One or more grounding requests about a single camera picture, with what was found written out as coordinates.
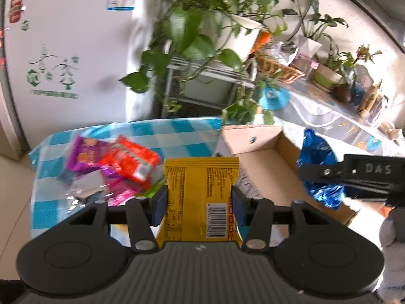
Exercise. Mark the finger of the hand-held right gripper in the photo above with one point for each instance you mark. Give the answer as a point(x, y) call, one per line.
point(319, 172)

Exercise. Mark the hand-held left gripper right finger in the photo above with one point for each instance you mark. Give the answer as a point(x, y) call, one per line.
point(238, 205)

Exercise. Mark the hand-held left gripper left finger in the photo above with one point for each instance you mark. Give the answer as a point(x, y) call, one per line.
point(159, 205)

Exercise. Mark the shiny blue snack packet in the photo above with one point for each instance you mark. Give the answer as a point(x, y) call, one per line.
point(316, 152)

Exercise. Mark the yellow snack packet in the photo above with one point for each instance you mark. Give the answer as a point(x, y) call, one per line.
point(199, 190)

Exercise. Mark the cardboard box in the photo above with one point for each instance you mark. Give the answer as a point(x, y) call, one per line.
point(262, 161)

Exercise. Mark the red snack packet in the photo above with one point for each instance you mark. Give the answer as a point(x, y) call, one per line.
point(133, 158)

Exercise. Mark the purple noodle snack packet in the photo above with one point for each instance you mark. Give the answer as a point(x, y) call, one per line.
point(83, 155)

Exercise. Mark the person's right forearm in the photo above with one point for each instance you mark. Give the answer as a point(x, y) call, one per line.
point(394, 243)

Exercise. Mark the green snack packet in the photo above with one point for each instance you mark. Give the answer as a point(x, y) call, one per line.
point(152, 191)

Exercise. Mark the magenta snack packet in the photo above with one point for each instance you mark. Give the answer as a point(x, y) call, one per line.
point(117, 187)

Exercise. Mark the blue checked tablecloth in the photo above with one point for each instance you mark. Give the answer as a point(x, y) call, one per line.
point(177, 136)

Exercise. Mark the silver snack packet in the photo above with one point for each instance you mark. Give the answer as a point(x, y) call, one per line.
point(85, 185)

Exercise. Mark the brown round pot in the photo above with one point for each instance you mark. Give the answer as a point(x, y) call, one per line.
point(341, 93)

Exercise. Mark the green potted plant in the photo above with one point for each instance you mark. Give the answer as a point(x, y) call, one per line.
point(326, 76)

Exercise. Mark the wicker basket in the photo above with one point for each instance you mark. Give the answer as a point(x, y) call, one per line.
point(278, 69)

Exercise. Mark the white container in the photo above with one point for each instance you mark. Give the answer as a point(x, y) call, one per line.
point(205, 88)

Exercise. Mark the small white potted plant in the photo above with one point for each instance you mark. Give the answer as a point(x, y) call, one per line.
point(308, 46)

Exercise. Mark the metal plant rack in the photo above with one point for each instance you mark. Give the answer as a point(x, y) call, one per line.
point(215, 69)

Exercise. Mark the orange toy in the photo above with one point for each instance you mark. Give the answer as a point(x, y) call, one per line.
point(262, 39)

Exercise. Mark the large white plant pot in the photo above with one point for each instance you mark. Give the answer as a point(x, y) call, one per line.
point(240, 38)

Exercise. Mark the large pothos plant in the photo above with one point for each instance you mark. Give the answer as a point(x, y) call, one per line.
point(189, 34)

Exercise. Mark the white refrigerator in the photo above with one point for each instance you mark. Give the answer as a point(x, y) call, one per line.
point(63, 38)

